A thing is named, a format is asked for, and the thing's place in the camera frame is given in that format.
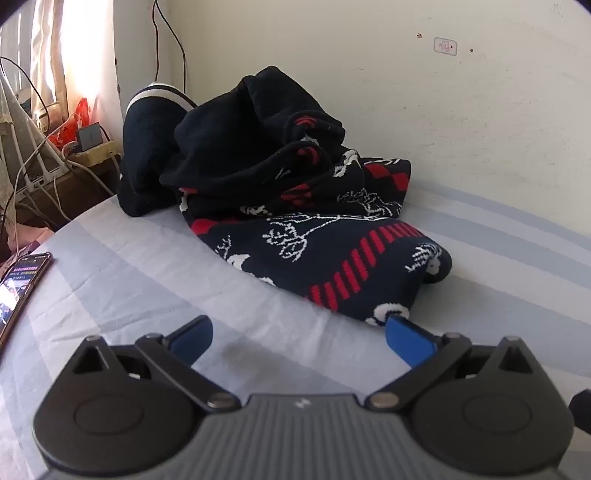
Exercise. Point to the black charger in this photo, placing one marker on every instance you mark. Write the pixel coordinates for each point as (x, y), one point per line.
(90, 136)

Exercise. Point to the red plastic bag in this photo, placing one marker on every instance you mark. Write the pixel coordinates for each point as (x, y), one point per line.
(64, 134)

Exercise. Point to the pink cloth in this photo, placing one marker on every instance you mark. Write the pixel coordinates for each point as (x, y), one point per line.
(27, 235)

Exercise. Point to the beige curtain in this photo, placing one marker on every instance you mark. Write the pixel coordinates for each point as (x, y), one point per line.
(55, 46)

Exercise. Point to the smartphone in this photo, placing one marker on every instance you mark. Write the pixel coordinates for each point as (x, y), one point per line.
(23, 286)

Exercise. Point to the beige power strip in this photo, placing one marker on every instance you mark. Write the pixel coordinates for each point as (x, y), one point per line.
(99, 154)

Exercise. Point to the light blue striped bed sheet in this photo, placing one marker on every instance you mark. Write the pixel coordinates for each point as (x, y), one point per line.
(138, 277)

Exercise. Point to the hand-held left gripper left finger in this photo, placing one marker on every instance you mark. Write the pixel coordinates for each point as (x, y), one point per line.
(191, 340)

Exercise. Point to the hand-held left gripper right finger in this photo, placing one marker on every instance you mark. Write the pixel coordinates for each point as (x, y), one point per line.
(408, 342)

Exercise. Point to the navy garment with white stripes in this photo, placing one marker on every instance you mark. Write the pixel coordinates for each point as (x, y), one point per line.
(145, 152)

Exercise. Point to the black red white patterned sweater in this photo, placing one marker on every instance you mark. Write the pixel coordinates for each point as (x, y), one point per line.
(286, 230)

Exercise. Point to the white router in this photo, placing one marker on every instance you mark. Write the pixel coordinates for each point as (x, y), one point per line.
(46, 157)

